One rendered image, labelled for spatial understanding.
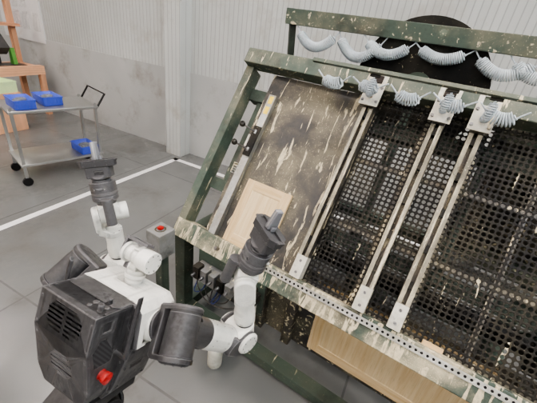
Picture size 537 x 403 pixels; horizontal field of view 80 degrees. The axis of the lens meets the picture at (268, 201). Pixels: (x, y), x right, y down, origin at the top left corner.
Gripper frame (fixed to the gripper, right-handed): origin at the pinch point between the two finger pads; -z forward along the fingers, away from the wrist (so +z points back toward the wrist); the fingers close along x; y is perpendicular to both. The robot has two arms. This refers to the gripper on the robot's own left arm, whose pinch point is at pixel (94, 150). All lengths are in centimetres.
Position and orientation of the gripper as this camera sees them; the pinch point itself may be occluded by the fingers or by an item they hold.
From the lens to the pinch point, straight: 127.7
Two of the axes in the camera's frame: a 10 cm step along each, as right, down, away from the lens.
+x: 9.9, -1.0, 0.9
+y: 1.1, 2.9, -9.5
